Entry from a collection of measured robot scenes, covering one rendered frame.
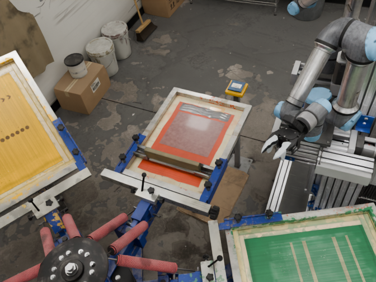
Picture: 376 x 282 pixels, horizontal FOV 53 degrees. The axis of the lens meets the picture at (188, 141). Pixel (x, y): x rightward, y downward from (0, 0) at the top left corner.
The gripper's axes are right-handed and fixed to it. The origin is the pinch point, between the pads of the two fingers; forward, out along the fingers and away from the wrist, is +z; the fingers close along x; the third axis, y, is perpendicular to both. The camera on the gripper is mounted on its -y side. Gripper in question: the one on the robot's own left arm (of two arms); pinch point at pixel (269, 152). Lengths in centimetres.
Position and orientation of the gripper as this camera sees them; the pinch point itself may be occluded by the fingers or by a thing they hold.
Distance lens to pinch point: 139.7
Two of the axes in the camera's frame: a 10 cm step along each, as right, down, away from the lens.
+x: -6.7, -4.1, 6.2
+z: -7.1, 5.8, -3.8
